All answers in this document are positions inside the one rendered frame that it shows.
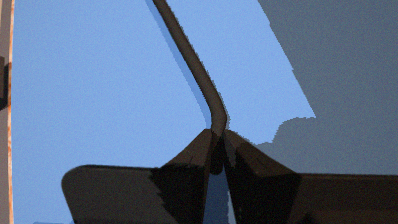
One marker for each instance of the dark brown rope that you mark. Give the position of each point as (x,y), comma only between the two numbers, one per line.
(218,114)

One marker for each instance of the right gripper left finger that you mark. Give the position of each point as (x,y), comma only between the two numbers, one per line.
(145,194)

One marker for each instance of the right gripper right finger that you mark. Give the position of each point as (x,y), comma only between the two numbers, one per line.
(263,191)

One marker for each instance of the black box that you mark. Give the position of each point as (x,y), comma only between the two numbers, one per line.
(1,76)

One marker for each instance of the blue mat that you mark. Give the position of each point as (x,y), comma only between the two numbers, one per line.
(313,84)

